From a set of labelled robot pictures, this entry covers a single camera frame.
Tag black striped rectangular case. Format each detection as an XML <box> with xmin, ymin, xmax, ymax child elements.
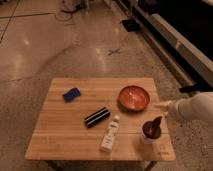
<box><xmin>84</xmin><ymin>107</ymin><xmax>110</xmax><ymax>128</ymax></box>

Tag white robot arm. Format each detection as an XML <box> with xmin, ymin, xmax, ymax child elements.
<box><xmin>155</xmin><ymin>92</ymin><xmax>213</xmax><ymax>125</ymax></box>

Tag red ceramic bowl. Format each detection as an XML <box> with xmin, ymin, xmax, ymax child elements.
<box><xmin>118</xmin><ymin>85</ymin><xmax>150</xmax><ymax>112</ymax></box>

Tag black floor box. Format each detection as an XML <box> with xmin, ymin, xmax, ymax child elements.
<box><xmin>121</xmin><ymin>19</ymin><xmax>140</xmax><ymax>32</ymax></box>

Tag blue sponge block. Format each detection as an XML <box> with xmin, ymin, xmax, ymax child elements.
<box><xmin>63</xmin><ymin>88</ymin><xmax>81</xmax><ymax>102</ymax></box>

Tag white plastic bottle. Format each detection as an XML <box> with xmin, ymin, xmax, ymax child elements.
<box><xmin>100</xmin><ymin>115</ymin><xmax>120</xmax><ymax>152</ymax></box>

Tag white cup with utensil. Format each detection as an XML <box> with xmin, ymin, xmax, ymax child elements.
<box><xmin>141</xmin><ymin>116</ymin><xmax>162</xmax><ymax>144</ymax></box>

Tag floor cables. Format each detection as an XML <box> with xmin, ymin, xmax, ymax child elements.
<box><xmin>53</xmin><ymin>0</ymin><xmax>89</xmax><ymax>26</ymax></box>

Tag long white wall shelf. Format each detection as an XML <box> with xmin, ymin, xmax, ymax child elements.
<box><xmin>113</xmin><ymin>0</ymin><xmax>213</xmax><ymax>88</ymax></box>

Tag wooden table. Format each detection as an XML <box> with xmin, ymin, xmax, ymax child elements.
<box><xmin>25</xmin><ymin>78</ymin><xmax>176</xmax><ymax>163</ymax></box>

